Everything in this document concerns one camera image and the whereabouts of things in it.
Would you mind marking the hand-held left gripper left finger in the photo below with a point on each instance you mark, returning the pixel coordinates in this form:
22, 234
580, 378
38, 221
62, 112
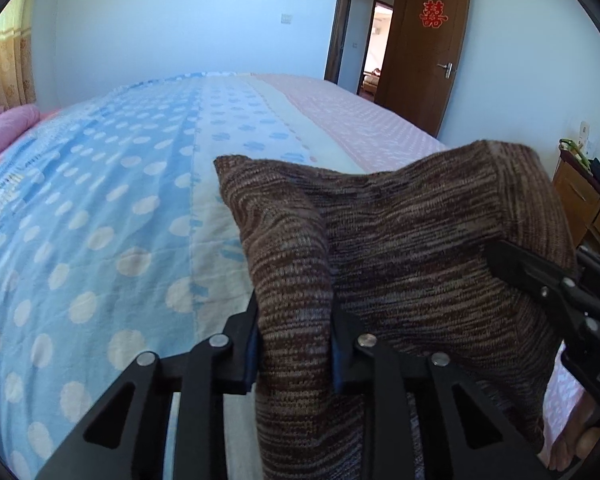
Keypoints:
240, 355

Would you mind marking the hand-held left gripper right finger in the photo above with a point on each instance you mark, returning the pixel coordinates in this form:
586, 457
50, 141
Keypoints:
345, 360

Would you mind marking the brown knit sweater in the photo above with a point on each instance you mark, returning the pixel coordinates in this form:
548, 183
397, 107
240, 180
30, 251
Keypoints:
430, 240

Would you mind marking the person's right hand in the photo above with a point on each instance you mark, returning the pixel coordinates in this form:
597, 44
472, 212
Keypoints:
575, 430

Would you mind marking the wooden drawer cabinet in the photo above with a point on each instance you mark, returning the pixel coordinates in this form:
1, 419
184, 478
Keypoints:
575, 195

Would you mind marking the blue polka dot bedsheet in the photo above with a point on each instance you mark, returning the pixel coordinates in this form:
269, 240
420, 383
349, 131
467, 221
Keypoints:
105, 210

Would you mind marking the brown wooden door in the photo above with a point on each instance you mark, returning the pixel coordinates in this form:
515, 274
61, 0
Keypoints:
420, 70

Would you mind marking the red paper door decoration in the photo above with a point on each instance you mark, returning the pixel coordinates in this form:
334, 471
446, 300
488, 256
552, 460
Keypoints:
434, 14

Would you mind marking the pink folded quilt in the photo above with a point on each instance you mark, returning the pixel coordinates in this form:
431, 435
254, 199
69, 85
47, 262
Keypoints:
10, 130

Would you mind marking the yellow patterned curtain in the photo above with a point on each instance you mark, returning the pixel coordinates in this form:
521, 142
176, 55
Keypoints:
7, 60

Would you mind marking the white wall socket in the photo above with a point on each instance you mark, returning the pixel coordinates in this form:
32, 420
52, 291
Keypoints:
585, 134

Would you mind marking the brown wooden door frame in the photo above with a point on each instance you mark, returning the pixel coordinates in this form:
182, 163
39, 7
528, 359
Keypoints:
336, 20

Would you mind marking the white wall switch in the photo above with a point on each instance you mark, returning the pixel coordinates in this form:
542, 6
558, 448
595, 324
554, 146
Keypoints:
286, 18

